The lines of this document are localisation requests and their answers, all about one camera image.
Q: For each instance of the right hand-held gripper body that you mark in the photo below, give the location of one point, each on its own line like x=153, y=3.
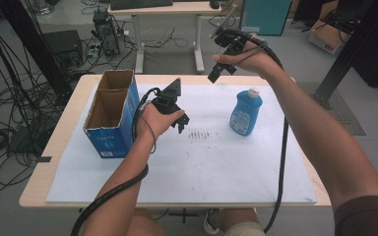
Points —
x=231, y=41

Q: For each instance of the black keyboard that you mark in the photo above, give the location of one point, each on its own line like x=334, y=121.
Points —
x=141, y=4

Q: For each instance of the black computer mouse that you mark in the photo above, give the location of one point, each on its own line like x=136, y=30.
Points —
x=214, y=4

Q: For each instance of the person's left leg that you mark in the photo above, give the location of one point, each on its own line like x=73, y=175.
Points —
x=144, y=224

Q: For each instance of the person's right leg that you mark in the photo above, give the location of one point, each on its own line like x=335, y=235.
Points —
x=239, y=218

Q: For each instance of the black equipment box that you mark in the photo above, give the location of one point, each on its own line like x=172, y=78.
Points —
x=62, y=46

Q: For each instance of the person's white shoe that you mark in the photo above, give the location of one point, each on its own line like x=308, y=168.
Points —
x=210, y=224

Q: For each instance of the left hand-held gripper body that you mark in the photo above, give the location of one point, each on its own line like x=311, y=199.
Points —
x=169, y=100

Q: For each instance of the person's brown sleeve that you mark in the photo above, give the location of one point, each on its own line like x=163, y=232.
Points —
x=367, y=218

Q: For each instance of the person's right hand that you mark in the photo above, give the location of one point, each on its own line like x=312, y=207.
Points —
x=257, y=60

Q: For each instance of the blue plastic bottle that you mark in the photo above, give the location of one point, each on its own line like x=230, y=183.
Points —
x=247, y=108

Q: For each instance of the blue cardboard box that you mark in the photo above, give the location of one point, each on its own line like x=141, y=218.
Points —
x=111, y=141

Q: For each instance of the person's left hand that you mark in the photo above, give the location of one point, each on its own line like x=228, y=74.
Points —
x=152, y=123

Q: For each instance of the brown cardboard box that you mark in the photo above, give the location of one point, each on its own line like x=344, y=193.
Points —
x=328, y=41

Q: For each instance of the white table mat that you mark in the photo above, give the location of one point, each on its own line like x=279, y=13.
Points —
x=193, y=170

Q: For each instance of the dark tape strip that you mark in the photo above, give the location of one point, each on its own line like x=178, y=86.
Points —
x=44, y=159

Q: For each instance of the person's leg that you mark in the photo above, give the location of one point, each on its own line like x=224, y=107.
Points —
x=144, y=224
x=239, y=218

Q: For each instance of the white desk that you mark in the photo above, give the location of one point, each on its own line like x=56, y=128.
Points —
x=164, y=8

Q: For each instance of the grey floor mat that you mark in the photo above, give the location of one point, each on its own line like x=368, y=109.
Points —
x=341, y=108

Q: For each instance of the teal cabinet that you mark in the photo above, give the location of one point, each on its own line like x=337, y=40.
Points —
x=265, y=16

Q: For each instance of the large black case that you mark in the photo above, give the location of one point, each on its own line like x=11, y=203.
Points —
x=377, y=59

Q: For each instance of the black metal post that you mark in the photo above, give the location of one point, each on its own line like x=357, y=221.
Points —
x=351, y=55
x=29, y=42

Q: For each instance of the black computer tower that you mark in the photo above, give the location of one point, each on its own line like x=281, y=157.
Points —
x=106, y=32

